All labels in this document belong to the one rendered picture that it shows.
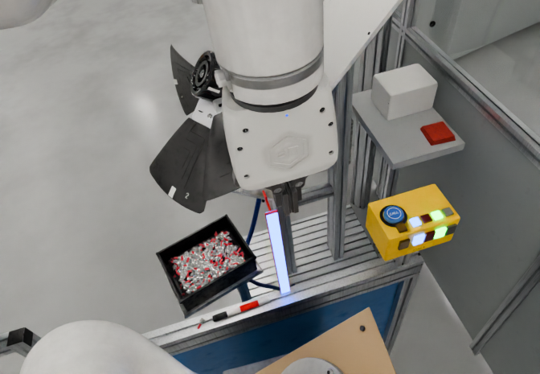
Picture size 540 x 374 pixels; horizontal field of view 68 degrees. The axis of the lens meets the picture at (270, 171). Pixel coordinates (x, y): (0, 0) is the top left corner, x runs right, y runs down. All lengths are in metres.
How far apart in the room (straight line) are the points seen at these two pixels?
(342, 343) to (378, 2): 0.75
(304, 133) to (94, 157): 2.60
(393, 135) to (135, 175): 1.74
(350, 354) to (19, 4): 0.62
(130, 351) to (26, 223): 2.26
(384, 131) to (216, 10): 1.12
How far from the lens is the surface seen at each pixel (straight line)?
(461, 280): 1.78
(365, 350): 0.68
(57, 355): 0.50
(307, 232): 2.03
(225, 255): 1.10
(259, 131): 0.33
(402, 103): 1.37
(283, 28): 0.27
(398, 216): 0.87
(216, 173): 0.85
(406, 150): 1.31
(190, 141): 1.09
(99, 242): 2.41
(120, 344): 0.52
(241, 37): 0.28
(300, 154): 0.37
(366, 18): 1.06
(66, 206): 2.69
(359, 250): 1.98
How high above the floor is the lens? 1.78
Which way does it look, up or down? 48 degrees down
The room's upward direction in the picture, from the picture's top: 9 degrees counter-clockwise
